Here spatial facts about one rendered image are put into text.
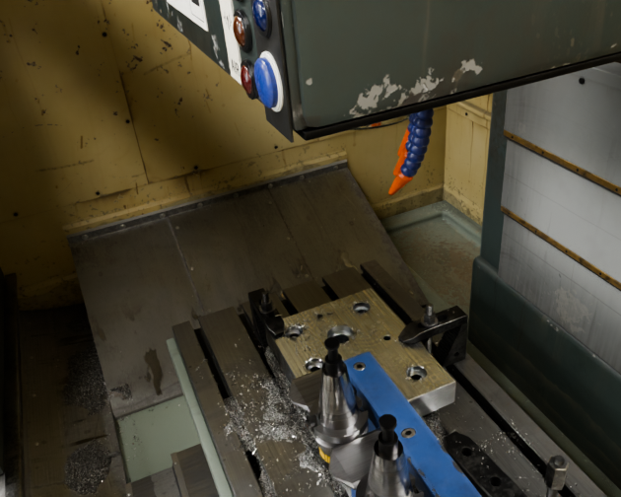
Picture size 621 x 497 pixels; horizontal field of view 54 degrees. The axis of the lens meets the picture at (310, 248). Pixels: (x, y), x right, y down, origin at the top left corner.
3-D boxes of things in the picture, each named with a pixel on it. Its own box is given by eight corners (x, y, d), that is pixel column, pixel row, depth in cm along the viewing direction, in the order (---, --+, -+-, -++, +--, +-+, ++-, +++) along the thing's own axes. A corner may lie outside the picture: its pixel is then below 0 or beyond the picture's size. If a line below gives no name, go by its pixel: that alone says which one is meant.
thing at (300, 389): (300, 417, 67) (299, 412, 67) (282, 386, 71) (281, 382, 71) (356, 394, 69) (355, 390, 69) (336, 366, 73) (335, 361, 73)
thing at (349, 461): (343, 497, 58) (342, 491, 58) (320, 456, 63) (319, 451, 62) (406, 468, 60) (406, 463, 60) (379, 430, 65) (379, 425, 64)
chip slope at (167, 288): (126, 474, 133) (93, 391, 119) (92, 307, 186) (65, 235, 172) (464, 341, 159) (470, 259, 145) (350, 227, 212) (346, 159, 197)
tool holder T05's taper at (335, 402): (365, 422, 64) (363, 377, 60) (325, 435, 63) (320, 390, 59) (350, 392, 67) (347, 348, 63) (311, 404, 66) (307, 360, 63)
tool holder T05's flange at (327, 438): (377, 442, 64) (376, 426, 63) (322, 460, 63) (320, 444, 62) (355, 400, 70) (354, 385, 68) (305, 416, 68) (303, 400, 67)
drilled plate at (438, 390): (330, 455, 95) (328, 434, 92) (267, 343, 117) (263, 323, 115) (454, 402, 101) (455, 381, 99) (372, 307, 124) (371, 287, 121)
